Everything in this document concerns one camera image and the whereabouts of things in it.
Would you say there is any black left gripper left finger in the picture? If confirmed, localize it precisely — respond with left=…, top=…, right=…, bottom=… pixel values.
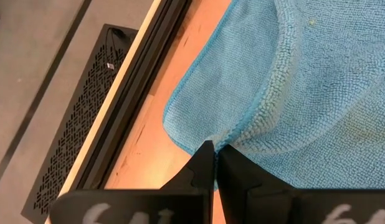
left=50, top=139, right=216, bottom=224

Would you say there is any black perforated floor vent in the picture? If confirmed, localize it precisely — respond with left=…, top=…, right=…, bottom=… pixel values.
left=20, top=24, right=139, bottom=224

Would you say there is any blue microfiber towel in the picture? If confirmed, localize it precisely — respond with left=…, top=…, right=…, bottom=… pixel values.
left=162, top=0, right=385, bottom=191

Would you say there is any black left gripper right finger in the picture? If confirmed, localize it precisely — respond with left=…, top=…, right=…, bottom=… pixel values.
left=216, top=144, right=385, bottom=224

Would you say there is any black aluminium table frame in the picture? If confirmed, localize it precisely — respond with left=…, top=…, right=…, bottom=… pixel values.
left=74, top=0, right=193, bottom=190

